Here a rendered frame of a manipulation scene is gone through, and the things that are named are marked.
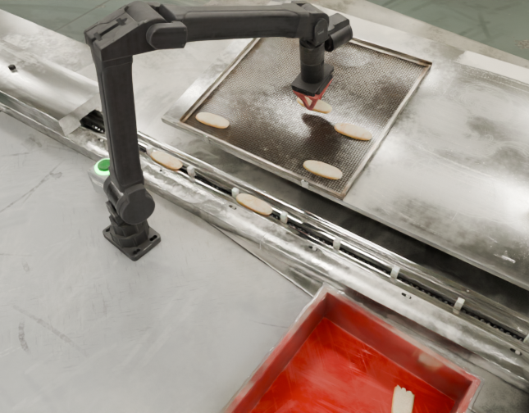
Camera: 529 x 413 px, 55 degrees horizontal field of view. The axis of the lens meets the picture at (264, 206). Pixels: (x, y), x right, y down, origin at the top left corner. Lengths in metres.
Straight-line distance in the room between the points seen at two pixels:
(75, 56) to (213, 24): 0.98
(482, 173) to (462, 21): 2.63
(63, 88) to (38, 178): 0.27
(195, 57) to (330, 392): 1.18
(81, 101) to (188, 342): 0.75
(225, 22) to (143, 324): 0.62
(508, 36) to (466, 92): 2.35
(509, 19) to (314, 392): 3.32
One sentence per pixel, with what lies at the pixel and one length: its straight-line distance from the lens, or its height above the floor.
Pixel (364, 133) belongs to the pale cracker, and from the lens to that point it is 1.30.
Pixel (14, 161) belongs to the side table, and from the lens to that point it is 1.54.
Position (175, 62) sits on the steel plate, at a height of 0.82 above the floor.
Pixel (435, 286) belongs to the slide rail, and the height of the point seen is 0.85.
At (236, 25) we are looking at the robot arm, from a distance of 1.02.
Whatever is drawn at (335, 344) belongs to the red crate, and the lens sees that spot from 1.06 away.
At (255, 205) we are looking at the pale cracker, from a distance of 1.21.
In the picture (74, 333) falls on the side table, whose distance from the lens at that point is 1.14.
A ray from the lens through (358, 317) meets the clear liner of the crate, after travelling 0.99.
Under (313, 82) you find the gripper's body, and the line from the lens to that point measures 1.24.
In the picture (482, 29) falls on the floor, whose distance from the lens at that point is 3.79.
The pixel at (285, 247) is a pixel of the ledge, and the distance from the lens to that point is 1.12.
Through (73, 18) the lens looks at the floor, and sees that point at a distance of 3.97.
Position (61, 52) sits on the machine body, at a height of 0.82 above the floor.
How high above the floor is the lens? 1.77
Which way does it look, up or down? 49 degrees down
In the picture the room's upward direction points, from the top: 2 degrees counter-clockwise
